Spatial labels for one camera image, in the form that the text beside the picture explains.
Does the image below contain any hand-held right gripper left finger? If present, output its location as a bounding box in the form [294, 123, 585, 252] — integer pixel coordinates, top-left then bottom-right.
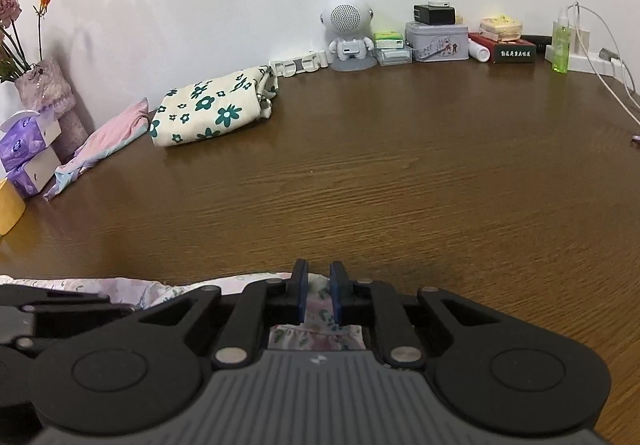
[140, 258, 310, 368]

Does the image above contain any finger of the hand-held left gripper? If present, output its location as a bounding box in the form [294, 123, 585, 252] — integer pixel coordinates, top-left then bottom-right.
[0, 284, 137, 324]

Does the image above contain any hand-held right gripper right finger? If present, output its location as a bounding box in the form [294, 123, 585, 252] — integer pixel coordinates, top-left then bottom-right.
[328, 260, 501, 368]

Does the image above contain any pink floral dress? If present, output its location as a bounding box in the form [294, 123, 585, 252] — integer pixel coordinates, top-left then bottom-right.
[0, 272, 368, 352]

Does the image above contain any yellow mug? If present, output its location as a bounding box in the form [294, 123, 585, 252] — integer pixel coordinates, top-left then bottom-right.
[0, 177, 27, 237]

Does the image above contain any purple tissue pack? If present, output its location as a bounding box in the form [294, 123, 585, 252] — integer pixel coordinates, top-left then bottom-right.
[0, 109, 62, 173]
[6, 145, 63, 198]

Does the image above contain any pink pastel garment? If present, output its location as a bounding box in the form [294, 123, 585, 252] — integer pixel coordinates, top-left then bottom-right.
[43, 97, 151, 202]

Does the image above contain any cream cloth with green flowers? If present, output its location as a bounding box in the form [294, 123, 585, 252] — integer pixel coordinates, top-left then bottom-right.
[149, 65, 279, 147]

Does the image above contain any fuzzy purple vase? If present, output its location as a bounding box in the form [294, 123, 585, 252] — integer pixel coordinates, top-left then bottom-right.
[14, 59, 90, 160]

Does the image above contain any white power strip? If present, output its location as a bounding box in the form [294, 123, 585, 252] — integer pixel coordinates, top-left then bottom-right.
[269, 50, 333, 78]
[544, 42, 631, 78]

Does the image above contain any clear plastic small box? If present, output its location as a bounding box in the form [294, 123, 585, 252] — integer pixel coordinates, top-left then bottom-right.
[376, 47, 413, 66]

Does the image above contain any green white small box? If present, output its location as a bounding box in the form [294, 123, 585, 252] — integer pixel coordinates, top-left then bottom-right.
[374, 31, 406, 50]

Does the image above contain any grey tin box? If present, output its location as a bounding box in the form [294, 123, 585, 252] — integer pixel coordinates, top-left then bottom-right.
[405, 21, 470, 62]

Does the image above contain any white robot speaker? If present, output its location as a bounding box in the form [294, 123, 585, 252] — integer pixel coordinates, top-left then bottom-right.
[319, 0, 377, 72]

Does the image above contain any white tube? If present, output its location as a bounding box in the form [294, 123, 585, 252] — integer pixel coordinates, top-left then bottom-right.
[467, 37, 491, 62]

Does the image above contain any black charger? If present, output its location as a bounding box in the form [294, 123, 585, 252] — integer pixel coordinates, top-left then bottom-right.
[413, 0, 457, 26]

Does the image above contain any dark box with white lettering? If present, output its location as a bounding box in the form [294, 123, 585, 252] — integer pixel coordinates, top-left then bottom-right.
[470, 32, 537, 64]

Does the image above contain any yellow soap box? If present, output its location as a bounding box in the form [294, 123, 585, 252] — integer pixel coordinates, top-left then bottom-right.
[479, 14, 523, 43]

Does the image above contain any green spray bottle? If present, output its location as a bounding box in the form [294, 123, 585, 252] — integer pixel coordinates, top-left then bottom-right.
[551, 5, 572, 74]

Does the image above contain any white cable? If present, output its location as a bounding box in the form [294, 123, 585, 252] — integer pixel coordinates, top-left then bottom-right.
[572, 1, 640, 126]

